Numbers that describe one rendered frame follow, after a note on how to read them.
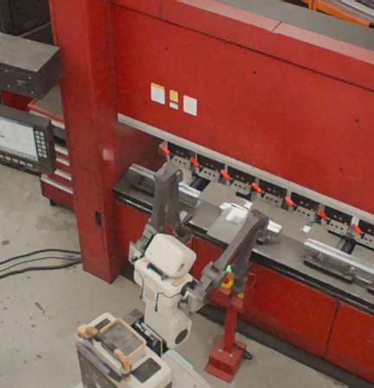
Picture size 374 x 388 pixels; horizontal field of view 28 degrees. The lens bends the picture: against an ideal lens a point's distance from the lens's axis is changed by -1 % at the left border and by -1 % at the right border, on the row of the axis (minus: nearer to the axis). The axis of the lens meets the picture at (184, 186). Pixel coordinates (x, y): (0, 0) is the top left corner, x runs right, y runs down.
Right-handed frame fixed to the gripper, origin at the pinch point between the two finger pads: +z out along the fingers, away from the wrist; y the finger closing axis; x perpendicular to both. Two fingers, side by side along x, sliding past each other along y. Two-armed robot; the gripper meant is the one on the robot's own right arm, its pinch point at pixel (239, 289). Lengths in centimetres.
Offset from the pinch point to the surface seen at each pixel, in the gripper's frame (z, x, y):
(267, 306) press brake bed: 41.9, -9.7, 15.1
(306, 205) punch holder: -39, -21, 45
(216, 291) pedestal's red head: 3.2, 12.9, -5.2
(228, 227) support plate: -13.9, 20.1, 27.7
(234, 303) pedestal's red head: 8.6, 1.3, -5.5
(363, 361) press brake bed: 51, -76, 10
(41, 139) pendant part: -70, 121, 7
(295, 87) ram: -110, -6, 63
